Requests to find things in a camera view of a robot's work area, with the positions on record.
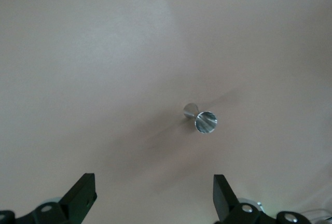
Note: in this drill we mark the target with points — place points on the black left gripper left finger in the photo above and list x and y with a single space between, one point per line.
80 195

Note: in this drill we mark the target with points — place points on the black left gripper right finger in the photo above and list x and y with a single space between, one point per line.
223 198

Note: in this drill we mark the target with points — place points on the steel jigger measuring cup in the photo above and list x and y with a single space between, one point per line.
206 123

